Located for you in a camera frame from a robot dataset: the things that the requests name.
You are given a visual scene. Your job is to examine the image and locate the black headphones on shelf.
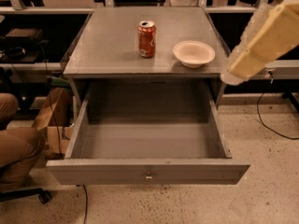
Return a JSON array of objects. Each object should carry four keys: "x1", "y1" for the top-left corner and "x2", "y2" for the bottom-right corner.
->
[{"x1": 4, "y1": 47, "x2": 26, "y2": 60}]

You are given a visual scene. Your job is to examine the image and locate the brown cardboard box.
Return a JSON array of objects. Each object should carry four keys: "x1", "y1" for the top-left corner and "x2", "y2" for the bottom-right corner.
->
[{"x1": 33, "y1": 88, "x2": 72, "y2": 156}]

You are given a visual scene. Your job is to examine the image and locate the white paper bowl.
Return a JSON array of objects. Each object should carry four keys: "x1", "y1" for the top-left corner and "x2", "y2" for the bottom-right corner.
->
[{"x1": 173, "y1": 41, "x2": 216, "y2": 68}]

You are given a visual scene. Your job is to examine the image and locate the black cable under drawer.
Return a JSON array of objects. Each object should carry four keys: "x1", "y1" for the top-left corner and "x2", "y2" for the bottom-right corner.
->
[{"x1": 81, "y1": 184, "x2": 89, "y2": 224}]

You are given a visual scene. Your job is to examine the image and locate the grey cabinet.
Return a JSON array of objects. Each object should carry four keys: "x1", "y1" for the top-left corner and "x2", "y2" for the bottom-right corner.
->
[{"x1": 64, "y1": 7, "x2": 227, "y2": 118}]

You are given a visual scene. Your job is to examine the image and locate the black floor cable right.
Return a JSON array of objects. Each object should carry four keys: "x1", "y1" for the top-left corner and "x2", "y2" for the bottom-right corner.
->
[{"x1": 256, "y1": 91, "x2": 299, "y2": 141}]

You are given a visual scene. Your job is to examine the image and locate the open grey top drawer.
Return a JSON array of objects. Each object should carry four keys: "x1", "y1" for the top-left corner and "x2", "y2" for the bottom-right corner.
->
[{"x1": 47, "y1": 80, "x2": 249, "y2": 185}]

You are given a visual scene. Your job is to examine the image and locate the black office chair base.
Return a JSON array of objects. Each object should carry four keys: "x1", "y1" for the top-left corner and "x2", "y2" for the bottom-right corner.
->
[{"x1": 0, "y1": 188, "x2": 52, "y2": 204}]

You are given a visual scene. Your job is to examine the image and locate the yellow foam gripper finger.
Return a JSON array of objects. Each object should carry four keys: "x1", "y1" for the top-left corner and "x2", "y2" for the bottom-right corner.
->
[{"x1": 221, "y1": 0, "x2": 299, "y2": 85}]

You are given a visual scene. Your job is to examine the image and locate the metal drawer knob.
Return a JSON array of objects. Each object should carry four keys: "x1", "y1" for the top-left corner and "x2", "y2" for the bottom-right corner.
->
[{"x1": 145, "y1": 172, "x2": 153, "y2": 181}]

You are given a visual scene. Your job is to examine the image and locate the person's leg in tan trousers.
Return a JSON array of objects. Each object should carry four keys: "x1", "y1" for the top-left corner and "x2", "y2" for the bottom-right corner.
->
[{"x1": 0, "y1": 93, "x2": 45, "y2": 192}]

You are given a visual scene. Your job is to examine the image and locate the orange soda can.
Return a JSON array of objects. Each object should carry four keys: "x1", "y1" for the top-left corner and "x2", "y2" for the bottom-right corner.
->
[{"x1": 137, "y1": 21, "x2": 156, "y2": 58}]

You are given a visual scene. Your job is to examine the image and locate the dark box on shelf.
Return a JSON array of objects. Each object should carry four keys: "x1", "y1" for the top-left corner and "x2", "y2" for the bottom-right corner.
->
[{"x1": 6, "y1": 28, "x2": 43, "y2": 40}]

